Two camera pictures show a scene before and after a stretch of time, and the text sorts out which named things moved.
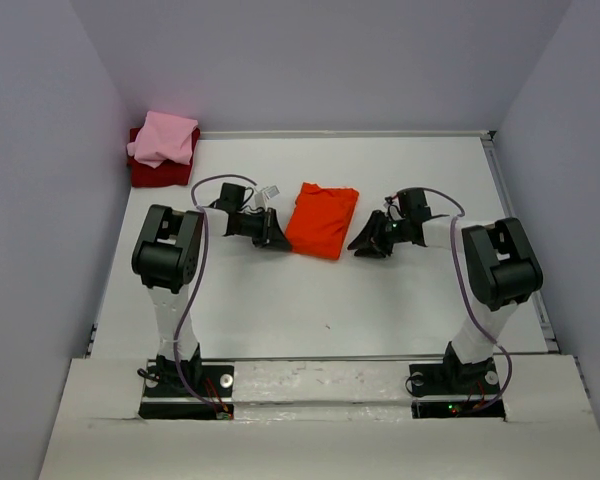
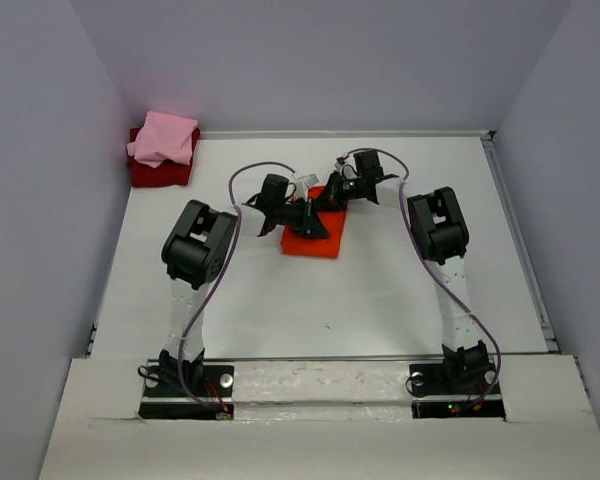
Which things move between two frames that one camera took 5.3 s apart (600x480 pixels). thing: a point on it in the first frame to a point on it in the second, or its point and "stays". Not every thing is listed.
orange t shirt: x=319 y=220 stays
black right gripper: x=370 y=235 to x=332 y=199
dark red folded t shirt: x=170 y=172 stays
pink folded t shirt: x=164 y=136 stays
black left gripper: x=270 y=234 to x=308 y=223
